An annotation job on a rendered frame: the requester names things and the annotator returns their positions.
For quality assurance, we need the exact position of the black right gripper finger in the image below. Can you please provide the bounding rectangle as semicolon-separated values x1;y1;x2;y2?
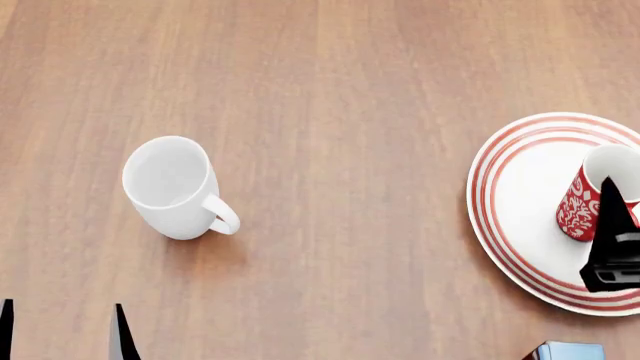
587;176;640;266

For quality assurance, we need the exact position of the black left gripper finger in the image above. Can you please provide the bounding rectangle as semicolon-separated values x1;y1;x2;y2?
115;303;143;360
0;298;15;360

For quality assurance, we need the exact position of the red mug with white pattern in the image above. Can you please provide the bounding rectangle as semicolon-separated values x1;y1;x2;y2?
555;143;640;243

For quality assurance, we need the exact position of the white plate with red rings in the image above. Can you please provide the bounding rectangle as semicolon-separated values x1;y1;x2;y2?
466;111;640;318

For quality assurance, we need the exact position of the white ceramic mug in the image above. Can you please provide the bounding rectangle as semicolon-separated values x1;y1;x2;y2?
121;135;242;241

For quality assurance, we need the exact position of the light blue box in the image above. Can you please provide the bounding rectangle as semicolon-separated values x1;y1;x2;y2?
521;340;607;360

